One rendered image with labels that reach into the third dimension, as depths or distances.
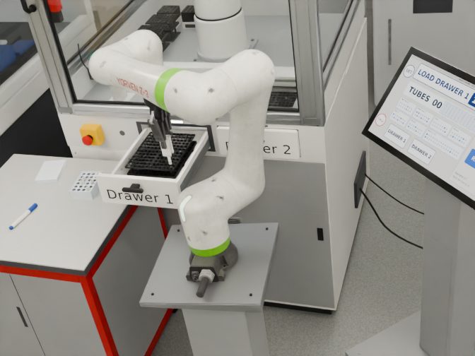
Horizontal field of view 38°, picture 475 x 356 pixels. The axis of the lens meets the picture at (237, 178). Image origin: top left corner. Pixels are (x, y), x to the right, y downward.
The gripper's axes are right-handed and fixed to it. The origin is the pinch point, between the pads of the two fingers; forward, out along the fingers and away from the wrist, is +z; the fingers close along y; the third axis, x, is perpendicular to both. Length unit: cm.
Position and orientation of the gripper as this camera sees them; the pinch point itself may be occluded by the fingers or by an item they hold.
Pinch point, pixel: (166, 145)
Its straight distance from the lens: 226.5
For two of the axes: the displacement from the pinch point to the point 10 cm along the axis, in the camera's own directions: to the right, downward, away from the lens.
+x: 9.5, 0.7, -3.1
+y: -2.9, 6.0, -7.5
